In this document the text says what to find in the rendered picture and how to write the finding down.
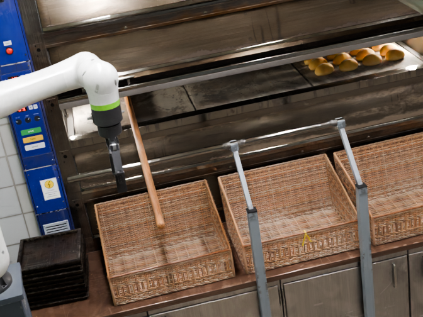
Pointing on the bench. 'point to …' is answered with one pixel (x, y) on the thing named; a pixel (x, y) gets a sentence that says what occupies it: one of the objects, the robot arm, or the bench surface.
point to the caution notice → (50, 189)
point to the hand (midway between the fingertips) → (119, 179)
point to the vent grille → (56, 227)
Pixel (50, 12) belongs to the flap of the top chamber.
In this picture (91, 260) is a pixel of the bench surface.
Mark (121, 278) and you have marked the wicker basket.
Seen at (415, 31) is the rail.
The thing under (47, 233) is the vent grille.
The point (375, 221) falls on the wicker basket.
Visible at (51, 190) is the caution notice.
